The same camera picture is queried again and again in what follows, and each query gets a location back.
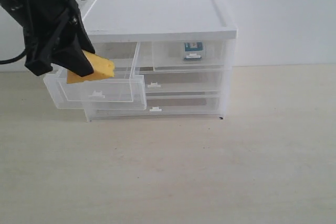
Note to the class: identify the clear middle wide drawer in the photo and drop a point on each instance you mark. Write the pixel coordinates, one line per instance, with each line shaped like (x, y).
(208, 81)

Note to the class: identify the clear bottom wide drawer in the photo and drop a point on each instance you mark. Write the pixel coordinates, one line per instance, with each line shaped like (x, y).
(187, 105)

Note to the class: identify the clear wide drawer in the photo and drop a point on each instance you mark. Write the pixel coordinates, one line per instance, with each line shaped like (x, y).
(187, 105)
(208, 81)

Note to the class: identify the white plastic drawer cabinet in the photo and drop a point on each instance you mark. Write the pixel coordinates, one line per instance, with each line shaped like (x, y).
(164, 20)

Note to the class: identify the white bottle with teal label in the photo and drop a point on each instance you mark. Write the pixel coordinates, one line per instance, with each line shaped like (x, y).
(193, 51)

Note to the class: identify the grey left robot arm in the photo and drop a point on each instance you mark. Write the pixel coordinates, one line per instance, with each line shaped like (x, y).
(16, 10)

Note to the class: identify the yellow sponge wedge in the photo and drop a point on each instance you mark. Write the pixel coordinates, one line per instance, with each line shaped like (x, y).
(102, 69)

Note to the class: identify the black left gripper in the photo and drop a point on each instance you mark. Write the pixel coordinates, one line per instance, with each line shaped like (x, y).
(41, 18)

